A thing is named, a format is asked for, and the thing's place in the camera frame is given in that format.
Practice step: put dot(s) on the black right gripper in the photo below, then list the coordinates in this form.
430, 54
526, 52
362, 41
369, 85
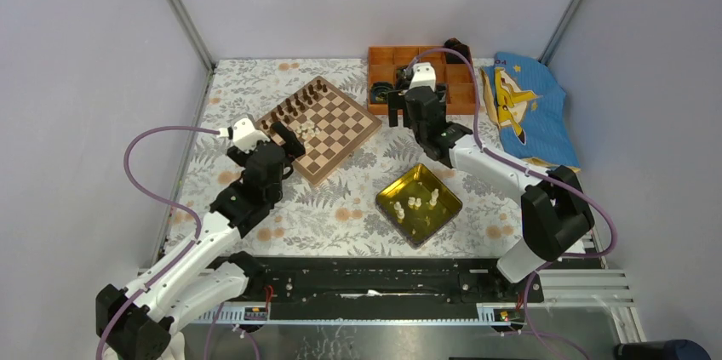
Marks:
396, 100

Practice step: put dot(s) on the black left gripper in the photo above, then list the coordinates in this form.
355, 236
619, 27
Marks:
292, 146

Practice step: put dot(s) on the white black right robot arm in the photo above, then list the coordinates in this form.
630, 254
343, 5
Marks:
554, 214

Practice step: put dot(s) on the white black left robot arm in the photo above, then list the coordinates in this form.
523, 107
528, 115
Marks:
145, 318

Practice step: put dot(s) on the wooden chess board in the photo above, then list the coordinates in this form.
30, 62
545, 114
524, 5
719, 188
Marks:
343, 126

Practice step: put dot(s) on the white pawn cluster piece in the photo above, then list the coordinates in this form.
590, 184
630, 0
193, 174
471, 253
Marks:
306, 131

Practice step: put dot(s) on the orange compartment tray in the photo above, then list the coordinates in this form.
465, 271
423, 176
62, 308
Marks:
385, 64

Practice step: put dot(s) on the gold metal tin tray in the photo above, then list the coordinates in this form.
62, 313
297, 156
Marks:
418, 225

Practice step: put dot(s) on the blue pikachu cloth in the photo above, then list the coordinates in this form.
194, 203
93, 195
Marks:
525, 102

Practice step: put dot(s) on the dark blue cylinder object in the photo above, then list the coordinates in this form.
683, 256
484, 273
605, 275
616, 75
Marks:
661, 350

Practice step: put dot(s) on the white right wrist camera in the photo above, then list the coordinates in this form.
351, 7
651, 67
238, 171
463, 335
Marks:
422, 74

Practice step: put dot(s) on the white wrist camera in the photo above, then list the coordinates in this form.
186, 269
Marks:
244, 135
422, 74

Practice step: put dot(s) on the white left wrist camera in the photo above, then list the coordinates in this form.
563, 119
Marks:
244, 135

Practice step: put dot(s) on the black rolled strap corner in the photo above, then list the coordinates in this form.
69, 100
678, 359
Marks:
459, 47

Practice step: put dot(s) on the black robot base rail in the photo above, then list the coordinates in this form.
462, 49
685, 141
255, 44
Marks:
380, 289

